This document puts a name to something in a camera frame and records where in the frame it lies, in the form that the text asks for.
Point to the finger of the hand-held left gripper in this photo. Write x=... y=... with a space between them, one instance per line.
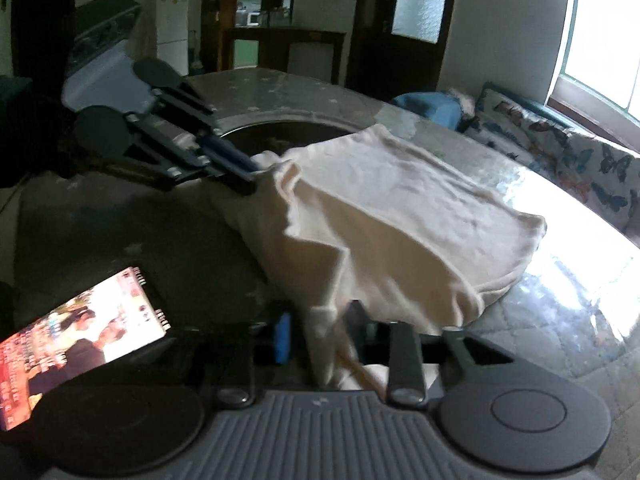
x=175 y=160
x=230 y=152

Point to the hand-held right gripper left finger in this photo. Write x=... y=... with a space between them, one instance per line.
x=283 y=336

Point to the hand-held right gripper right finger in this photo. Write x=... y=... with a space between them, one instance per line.
x=358 y=330

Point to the cream garment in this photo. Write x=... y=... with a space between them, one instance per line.
x=400 y=220

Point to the round black induction cooker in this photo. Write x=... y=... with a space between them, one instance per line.
x=280 y=132

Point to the white refrigerator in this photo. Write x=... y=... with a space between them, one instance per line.
x=172 y=35

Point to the dark wooden cabinet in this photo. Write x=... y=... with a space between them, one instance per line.
x=235 y=45

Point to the white microwave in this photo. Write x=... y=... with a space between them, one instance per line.
x=252 y=19

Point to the dark wooden door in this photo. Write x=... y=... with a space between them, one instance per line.
x=395 y=60

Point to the smartphone with lit screen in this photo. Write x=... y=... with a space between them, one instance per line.
x=75 y=340

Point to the white towel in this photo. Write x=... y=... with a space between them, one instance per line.
x=462 y=99

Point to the butterfly print pillow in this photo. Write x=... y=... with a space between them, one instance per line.
x=515 y=125
x=600 y=180

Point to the teal sofa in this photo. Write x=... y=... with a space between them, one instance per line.
x=530 y=105

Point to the green framed window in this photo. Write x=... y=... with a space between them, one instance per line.
x=605 y=30

